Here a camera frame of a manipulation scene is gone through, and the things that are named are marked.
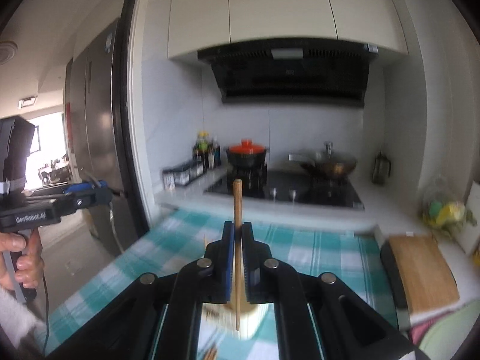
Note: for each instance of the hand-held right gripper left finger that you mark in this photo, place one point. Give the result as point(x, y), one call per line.
point(228, 262)

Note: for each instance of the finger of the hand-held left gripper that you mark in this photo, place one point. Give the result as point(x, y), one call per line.
point(86, 187)

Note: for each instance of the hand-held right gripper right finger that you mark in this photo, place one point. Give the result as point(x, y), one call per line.
point(248, 262)

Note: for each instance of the cream utensil holder box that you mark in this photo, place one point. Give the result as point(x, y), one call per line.
point(251, 318)

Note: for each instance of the single brown chopstick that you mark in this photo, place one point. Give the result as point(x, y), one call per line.
point(237, 202)

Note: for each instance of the row of wooden chopsticks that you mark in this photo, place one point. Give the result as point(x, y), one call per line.
point(212, 354)

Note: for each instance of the person's left forearm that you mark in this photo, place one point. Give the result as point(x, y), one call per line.
point(15, 318)

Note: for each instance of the person's left hand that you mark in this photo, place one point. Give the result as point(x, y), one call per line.
point(32, 262)

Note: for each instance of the grey refrigerator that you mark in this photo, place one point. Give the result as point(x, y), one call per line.
point(97, 138)

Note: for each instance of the teal checked tablecloth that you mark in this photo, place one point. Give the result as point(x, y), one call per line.
point(318, 247)

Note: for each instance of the spice jars and bottles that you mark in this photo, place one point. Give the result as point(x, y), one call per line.
point(183, 174)

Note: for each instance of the black gas hob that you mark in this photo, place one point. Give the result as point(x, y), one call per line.
point(318, 191)

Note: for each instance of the black pot with red lid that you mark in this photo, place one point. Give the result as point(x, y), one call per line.
point(247, 153)

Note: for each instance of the wok with glass lid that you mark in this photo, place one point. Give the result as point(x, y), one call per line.
point(330, 165)

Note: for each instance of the glass pitcher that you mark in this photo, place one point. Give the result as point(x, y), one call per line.
point(381, 168)

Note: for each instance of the wooden cutting board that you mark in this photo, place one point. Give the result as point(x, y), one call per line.
point(423, 270)

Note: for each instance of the pink mat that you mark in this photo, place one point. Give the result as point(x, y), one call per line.
point(423, 332)

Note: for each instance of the black range hood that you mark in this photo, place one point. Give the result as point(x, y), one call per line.
point(288, 75)

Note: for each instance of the yellow green plastic bag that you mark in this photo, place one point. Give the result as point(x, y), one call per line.
point(446, 212)

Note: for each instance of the green cutting board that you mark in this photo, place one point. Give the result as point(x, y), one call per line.
point(453, 337)

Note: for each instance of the white knife block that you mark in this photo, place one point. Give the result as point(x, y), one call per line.
point(473, 217)

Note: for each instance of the black door frame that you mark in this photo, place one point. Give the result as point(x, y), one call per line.
point(129, 120)

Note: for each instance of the white wall cabinet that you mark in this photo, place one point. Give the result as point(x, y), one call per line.
point(281, 7)

